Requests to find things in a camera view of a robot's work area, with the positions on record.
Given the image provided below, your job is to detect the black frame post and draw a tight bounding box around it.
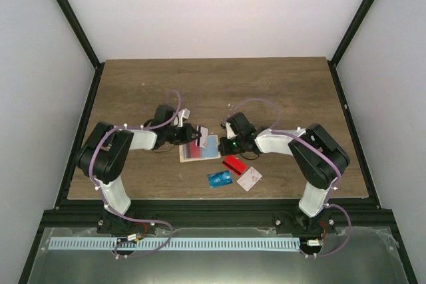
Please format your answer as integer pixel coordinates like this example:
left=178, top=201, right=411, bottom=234
left=329, top=0, right=395, bottom=65
left=36, top=0, right=102, bottom=69

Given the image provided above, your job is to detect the beige leather card holder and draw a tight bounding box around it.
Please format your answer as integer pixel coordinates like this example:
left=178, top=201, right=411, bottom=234
left=179, top=135, right=221, bottom=163

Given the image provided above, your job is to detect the black aluminium front rail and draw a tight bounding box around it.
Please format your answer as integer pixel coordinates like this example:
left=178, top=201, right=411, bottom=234
left=40, top=198, right=395, bottom=228

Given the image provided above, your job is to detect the red card black stripe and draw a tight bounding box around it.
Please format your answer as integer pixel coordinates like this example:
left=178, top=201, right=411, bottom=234
left=222, top=156, right=247, bottom=176

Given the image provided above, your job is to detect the light blue slotted cable duct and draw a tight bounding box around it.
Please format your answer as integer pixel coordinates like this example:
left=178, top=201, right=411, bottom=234
left=48, top=237, right=300, bottom=252

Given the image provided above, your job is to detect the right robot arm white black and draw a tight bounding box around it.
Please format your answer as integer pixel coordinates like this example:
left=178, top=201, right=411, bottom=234
left=218, top=112, right=350, bottom=233

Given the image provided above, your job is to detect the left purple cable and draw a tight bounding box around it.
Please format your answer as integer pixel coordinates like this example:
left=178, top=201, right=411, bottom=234
left=89, top=89, right=186, bottom=260

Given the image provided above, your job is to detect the white card black magstripe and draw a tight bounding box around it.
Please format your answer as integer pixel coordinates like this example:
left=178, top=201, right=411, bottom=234
left=196, top=126, right=208, bottom=148

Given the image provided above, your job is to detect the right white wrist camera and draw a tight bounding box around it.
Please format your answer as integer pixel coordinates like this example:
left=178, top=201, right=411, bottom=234
left=221, top=122, right=237, bottom=140

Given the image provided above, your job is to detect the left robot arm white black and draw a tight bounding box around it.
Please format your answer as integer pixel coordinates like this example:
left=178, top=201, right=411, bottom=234
left=75, top=104, right=203, bottom=233

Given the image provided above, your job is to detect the blue white card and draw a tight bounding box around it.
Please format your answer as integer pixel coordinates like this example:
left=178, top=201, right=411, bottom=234
left=207, top=170, right=232, bottom=188

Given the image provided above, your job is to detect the white card pink pattern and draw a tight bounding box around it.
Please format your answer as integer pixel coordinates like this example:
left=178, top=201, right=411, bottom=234
left=237, top=167, right=262, bottom=192

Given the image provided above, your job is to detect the right black frame post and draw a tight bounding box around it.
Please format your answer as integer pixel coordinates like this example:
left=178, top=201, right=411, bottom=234
left=329, top=0, right=395, bottom=65

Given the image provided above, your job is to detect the left black frame post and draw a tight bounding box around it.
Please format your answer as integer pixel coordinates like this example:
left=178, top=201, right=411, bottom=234
left=36, top=0, right=102, bottom=69

